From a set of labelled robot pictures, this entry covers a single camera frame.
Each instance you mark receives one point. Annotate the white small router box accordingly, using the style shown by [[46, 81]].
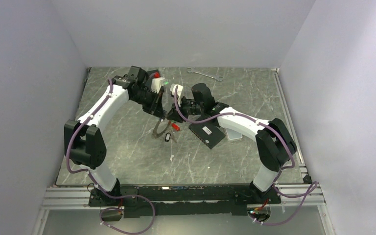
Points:
[[235, 136]]

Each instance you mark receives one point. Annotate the black key tag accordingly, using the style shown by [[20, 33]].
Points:
[[167, 137]]

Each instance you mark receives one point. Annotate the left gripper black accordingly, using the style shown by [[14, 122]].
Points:
[[157, 109]]

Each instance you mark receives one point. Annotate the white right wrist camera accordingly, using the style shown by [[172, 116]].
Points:
[[176, 90]]

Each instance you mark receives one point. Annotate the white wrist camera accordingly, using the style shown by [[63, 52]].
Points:
[[158, 85], [176, 90]]

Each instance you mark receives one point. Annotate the red key tag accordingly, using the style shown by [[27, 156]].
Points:
[[175, 127]]

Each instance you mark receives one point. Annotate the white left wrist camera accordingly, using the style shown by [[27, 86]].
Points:
[[158, 85]]

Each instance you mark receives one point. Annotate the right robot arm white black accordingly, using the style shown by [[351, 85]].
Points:
[[212, 121]]

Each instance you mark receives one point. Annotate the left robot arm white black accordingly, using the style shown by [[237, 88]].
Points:
[[85, 148]]

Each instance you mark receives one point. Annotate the black network switch with label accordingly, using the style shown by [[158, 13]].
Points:
[[207, 133]]

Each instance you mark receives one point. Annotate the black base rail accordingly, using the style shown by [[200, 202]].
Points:
[[148, 200]]

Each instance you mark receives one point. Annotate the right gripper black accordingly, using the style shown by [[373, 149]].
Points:
[[174, 115]]

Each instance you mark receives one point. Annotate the silver wrench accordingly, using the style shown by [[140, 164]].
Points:
[[213, 76]]

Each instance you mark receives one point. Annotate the aluminium frame profile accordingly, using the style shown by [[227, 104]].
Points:
[[239, 194]]

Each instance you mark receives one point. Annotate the plain black box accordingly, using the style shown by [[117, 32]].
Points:
[[153, 74]]

